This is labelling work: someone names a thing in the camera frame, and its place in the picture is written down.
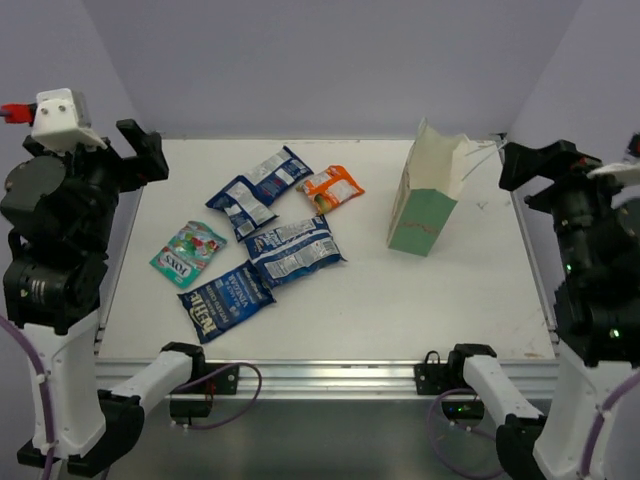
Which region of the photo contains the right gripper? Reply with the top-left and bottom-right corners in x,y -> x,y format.
503,138 -> 640,281

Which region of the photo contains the green paper bag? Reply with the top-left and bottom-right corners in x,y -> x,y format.
387,119 -> 503,257

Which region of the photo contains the green candy bag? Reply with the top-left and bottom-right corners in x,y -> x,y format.
149,220 -> 227,289

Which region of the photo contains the blue white snack bag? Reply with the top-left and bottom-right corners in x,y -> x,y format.
241,145 -> 313,206

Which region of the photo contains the orange white snack bag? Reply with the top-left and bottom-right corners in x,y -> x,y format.
296,165 -> 365,215

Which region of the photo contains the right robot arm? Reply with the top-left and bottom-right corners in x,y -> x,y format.
445,140 -> 639,479

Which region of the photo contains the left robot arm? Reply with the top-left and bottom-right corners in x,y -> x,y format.
1,119 -> 208,478

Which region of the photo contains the right black control box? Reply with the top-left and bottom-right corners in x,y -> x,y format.
441,396 -> 485,423

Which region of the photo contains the black control box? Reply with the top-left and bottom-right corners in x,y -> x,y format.
169,397 -> 213,423
441,396 -> 485,423

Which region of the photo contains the left black control box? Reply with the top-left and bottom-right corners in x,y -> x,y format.
169,397 -> 213,423

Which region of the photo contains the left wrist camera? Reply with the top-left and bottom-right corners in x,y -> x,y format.
1,88 -> 107,154

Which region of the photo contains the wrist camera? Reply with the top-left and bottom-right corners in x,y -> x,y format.
1,88 -> 107,154
586,131 -> 640,182

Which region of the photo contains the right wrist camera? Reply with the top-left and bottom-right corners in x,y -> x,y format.
586,131 -> 640,182

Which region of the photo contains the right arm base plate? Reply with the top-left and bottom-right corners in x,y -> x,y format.
413,363 -> 468,396

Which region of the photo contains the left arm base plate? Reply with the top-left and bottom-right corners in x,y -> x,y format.
186,363 -> 240,396

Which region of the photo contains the aluminium rail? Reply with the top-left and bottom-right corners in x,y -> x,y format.
94,355 -> 566,401

